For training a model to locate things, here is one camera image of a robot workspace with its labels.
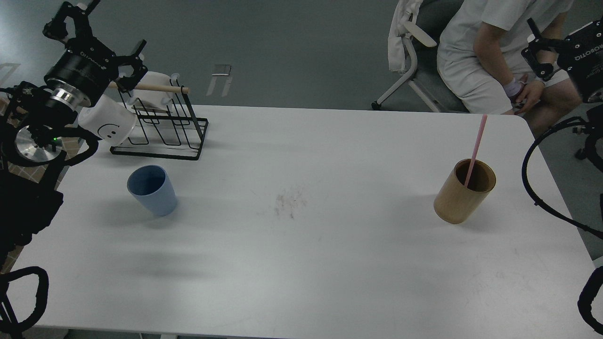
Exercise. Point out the seated person in white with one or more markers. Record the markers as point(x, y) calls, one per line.
point(479, 59)

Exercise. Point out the white mug on rack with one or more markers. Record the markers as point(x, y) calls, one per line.
point(153, 99)

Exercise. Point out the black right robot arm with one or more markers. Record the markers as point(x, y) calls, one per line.
point(541, 55)

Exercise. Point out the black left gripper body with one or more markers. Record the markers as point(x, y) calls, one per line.
point(87, 65)

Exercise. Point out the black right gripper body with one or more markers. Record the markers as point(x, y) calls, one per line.
point(583, 61)

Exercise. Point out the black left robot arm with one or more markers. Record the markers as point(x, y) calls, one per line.
point(37, 126)

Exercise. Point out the blue plastic cup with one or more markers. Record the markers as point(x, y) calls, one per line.
point(151, 187)

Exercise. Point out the white office chair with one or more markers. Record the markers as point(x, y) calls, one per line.
point(412, 52)

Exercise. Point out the black wire cup rack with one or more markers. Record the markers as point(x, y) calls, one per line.
point(171, 132)

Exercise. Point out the white smiley face mug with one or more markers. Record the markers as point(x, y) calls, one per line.
point(108, 120)

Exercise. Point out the brown wooden cylinder holder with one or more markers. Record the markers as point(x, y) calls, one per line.
point(456, 202)

